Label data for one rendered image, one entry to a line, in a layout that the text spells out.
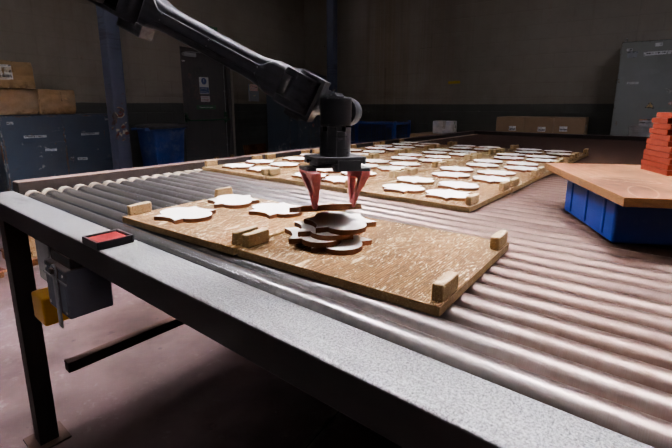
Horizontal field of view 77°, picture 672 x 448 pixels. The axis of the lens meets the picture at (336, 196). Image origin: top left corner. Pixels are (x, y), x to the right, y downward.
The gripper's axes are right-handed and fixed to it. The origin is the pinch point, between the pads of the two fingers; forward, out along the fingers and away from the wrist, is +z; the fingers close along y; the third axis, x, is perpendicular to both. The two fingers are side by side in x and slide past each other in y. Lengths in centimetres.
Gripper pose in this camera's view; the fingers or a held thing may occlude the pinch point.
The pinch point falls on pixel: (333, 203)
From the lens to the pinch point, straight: 80.7
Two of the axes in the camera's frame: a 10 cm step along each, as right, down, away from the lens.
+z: -0.2, 9.8, 1.9
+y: -9.2, 0.5, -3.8
